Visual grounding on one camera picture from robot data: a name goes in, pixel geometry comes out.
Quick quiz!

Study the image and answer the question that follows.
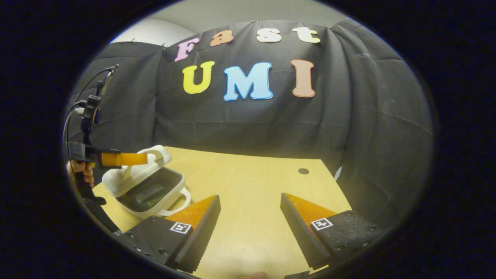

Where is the thin black cable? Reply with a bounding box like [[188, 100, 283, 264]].
[[74, 65, 119, 103]]

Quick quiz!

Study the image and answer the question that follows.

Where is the black backdrop cloth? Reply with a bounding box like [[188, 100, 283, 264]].
[[66, 19, 434, 229]]

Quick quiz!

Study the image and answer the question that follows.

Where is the small white suitcase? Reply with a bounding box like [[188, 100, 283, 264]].
[[102, 145, 193, 220]]

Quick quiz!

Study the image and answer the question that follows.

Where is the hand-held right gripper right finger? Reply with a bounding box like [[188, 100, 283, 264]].
[[280, 193, 384, 270]]

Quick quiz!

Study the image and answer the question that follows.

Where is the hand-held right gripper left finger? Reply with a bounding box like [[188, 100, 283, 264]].
[[121, 195, 222, 274]]

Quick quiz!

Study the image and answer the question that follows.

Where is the white cable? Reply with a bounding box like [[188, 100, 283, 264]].
[[62, 107, 86, 165]]

